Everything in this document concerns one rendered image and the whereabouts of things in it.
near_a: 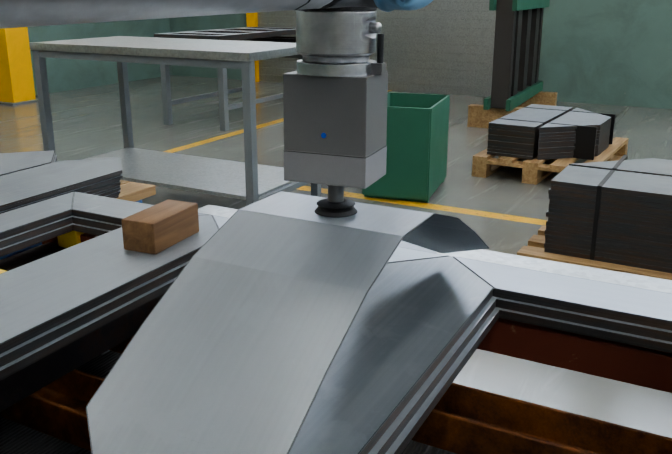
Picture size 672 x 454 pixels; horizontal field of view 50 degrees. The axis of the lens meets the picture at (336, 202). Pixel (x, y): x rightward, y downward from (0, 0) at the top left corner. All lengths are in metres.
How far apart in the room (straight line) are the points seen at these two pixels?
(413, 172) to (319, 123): 3.69
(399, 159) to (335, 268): 3.74
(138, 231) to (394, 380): 0.52
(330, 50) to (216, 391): 0.31
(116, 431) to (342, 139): 0.31
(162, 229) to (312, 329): 0.57
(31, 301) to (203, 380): 0.46
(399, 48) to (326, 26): 8.71
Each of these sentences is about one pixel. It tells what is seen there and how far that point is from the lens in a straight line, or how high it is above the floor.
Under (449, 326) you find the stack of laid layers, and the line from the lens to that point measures 0.88.
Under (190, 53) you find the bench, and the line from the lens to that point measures 3.71.
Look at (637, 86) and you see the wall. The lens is 8.71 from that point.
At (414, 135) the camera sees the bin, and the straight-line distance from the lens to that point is 4.31.
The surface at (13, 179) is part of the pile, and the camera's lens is 1.67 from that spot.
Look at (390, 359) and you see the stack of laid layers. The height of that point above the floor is 0.85.
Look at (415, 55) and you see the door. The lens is 9.29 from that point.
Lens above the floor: 1.23
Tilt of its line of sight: 16 degrees down
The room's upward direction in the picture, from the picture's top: straight up
